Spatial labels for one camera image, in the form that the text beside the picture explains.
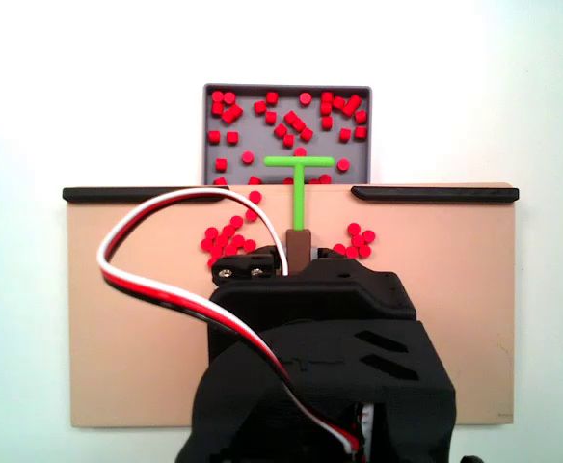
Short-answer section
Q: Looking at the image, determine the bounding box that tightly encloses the tan flat board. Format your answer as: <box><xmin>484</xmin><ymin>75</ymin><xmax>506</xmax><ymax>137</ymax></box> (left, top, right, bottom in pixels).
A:
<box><xmin>62</xmin><ymin>181</ymin><xmax>519</xmax><ymax>429</ymax></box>

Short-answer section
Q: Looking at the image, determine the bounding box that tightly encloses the black edge rail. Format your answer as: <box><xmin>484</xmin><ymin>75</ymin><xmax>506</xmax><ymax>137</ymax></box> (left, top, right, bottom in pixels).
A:
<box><xmin>62</xmin><ymin>186</ymin><xmax>231</xmax><ymax>204</ymax></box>
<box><xmin>350</xmin><ymin>185</ymin><xmax>521</xmax><ymax>204</ymax></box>

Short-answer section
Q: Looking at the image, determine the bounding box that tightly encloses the white red black cable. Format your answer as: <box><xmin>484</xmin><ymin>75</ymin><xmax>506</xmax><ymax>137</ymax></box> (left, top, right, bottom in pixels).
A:
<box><xmin>96</xmin><ymin>187</ymin><xmax>367</xmax><ymax>457</ymax></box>

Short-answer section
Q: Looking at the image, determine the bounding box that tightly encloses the green T-shaped pusher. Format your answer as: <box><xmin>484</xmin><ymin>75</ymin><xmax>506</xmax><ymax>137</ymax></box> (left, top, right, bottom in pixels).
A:
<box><xmin>263</xmin><ymin>155</ymin><xmax>336</xmax><ymax>232</ymax></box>

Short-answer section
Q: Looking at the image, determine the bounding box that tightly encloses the brown pusher handle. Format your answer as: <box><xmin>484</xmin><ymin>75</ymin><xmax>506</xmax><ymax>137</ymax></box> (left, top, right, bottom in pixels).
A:
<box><xmin>284</xmin><ymin>229</ymin><xmax>311</xmax><ymax>271</ymax></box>

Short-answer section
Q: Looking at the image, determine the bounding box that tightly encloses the grey rectangular container tray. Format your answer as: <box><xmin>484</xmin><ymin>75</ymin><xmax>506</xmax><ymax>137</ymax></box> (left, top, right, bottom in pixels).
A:
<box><xmin>202</xmin><ymin>83</ymin><xmax>374</xmax><ymax>187</ymax></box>

